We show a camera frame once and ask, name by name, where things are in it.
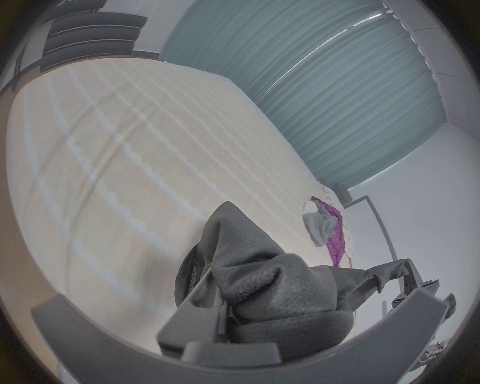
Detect black T-shirt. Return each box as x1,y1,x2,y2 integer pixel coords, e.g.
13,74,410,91
174,200,419,346

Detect blue-green curtain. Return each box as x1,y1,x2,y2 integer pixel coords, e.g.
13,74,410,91
159,0,387,102
259,15,451,190

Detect white printed pillow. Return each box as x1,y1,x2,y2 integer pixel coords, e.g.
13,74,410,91
302,184,355,259

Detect black dressing table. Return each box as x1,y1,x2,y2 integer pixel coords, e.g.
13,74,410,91
10,0,107,92

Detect purple satin garment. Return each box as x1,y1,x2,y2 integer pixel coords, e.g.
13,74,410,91
311,197,346,268

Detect bed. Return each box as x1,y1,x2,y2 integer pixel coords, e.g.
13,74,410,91
5,56,398,353

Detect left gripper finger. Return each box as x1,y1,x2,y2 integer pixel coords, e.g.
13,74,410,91
157,275,227,357

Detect grey garment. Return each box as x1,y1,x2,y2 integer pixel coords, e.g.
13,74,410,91
303,208,338,247

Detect black chest of drawers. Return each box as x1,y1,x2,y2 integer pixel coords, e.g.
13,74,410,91
39,11,148,72

